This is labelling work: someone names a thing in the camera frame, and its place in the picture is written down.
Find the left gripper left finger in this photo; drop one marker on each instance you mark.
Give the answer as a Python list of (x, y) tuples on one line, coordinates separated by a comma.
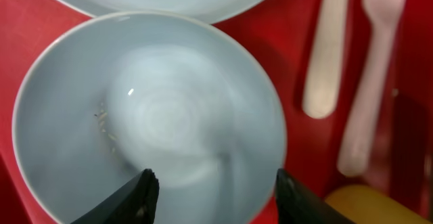
[(134, 202)]

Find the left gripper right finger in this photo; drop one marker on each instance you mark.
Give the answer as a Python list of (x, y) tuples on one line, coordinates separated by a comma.
[(296, 204)]

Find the yellow plastic cup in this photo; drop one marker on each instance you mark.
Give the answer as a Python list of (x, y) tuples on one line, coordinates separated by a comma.
[(362, 204)]

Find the light blue bowl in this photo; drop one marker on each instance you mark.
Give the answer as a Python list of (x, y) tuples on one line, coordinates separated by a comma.
[(185, 100)]

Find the food scraps and rice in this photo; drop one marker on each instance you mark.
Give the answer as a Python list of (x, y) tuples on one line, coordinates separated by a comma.
[(105, 127)]

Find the white plastic spoon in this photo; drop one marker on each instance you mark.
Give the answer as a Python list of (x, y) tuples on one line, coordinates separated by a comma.
[(323, 78)]

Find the red plastic tray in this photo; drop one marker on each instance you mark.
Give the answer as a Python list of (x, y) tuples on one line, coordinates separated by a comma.
[(279, 34)]

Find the pink plastic fork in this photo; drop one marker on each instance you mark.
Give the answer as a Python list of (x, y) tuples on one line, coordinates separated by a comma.
[(358, 137)]

